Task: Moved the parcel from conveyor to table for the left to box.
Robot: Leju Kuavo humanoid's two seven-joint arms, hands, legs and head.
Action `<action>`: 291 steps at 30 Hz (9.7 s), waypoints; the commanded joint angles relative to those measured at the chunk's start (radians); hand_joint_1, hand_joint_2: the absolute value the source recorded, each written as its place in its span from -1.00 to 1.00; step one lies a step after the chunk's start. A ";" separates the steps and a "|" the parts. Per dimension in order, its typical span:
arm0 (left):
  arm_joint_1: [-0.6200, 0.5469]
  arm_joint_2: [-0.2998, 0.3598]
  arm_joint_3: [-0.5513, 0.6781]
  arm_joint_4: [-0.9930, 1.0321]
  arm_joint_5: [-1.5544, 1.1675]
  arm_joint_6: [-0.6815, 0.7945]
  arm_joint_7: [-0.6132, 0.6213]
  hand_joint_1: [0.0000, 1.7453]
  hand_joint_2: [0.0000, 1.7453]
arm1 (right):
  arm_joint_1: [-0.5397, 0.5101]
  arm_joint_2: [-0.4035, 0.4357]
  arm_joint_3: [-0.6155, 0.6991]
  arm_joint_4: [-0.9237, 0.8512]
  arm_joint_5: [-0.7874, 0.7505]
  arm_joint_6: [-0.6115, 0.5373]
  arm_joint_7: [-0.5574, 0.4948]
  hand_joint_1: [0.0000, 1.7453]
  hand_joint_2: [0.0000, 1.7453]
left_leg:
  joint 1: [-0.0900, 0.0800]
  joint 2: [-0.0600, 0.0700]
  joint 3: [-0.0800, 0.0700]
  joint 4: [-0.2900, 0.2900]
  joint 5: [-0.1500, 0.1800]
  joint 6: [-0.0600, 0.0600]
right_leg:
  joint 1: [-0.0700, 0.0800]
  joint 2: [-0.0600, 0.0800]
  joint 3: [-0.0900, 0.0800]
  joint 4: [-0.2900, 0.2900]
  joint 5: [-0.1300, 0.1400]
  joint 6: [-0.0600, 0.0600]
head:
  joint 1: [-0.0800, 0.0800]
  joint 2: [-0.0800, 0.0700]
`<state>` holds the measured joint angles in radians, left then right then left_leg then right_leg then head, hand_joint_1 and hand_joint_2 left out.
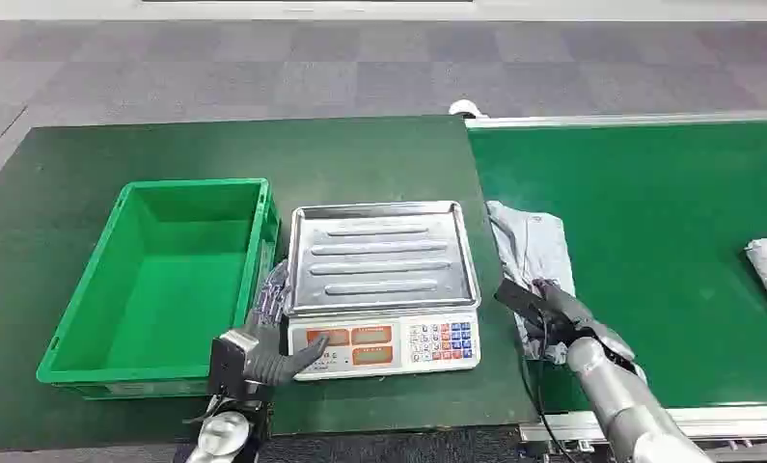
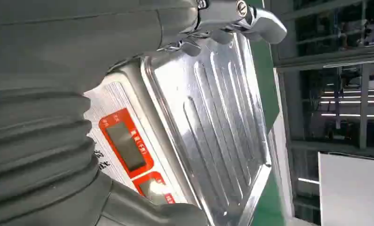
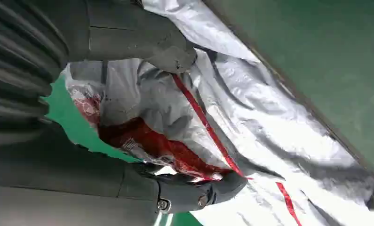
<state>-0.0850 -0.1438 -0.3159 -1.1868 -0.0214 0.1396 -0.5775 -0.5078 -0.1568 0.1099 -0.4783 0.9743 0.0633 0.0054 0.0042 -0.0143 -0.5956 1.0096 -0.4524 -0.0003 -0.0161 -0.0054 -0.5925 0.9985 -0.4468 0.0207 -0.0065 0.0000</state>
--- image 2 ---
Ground grey metal shelving frame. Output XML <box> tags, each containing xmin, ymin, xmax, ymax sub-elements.
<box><xmin>263</xmin><ymin>0</ymin><xmax>374</xmax><ymax>226</ymax></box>

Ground white electronic scale, red displays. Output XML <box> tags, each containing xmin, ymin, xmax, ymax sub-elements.
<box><xmin>83</xmin><ymin>57</ymin><xmax>206</xmax><ymax>207</ymax></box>

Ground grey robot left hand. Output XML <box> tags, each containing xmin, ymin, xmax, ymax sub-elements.
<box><xmin>0</xmin><ymin>0</ymin><xmax>288</xmax><ymax>226</ymax></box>

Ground green table mat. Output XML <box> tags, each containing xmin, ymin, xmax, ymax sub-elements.
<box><xmin>245</xmin><ymin>0</ymin><xmax>288</xmax><ymax>226</ymax></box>

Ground ribbed grey left arm sleeve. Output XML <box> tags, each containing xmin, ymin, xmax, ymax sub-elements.
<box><xmin>0</xmin><ymin>89</ymin><xmax>112</xmax><ymax>226</ymax></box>

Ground white flat board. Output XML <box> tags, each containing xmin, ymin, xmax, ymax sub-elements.
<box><xmin>318</xmin><ymin>152</ymin><xmax>374</xmax><ymax>226</ymax></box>

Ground ribbed steel weighing pan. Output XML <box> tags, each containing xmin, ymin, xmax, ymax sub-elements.
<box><xmin>140</xmin><ymin>32</ymin><xmax>273</xmax><ymax>226</ymax></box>

